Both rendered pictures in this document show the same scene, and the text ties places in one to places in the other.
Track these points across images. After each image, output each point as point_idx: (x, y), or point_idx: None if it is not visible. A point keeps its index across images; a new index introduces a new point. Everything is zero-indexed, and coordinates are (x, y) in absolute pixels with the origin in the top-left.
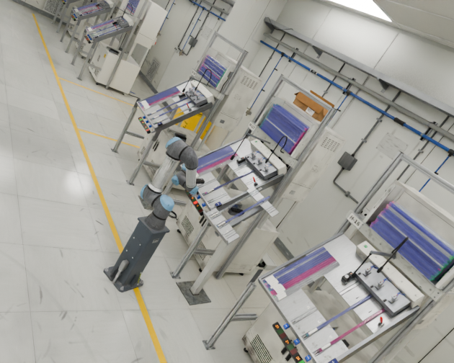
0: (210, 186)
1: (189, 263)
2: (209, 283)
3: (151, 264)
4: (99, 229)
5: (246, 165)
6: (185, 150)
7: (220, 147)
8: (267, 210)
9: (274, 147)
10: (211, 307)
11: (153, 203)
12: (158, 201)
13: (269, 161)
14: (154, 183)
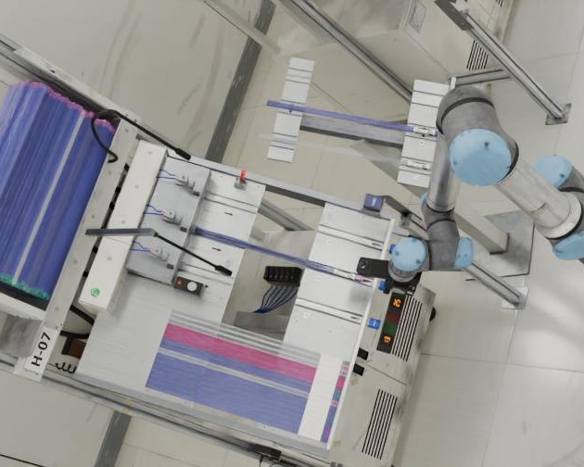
0: (329, 293)
1: (445, 338)
2: (437, 273)
3: (561, 335)
4: None
5: (189, 269)
6: (476, 94)
7: (171, 408)
8: (306, 80)
9: (97, 208)
10: (483, 205)
11: None
12: (572, 179)
13: (149, 198)
14: (564, 197)
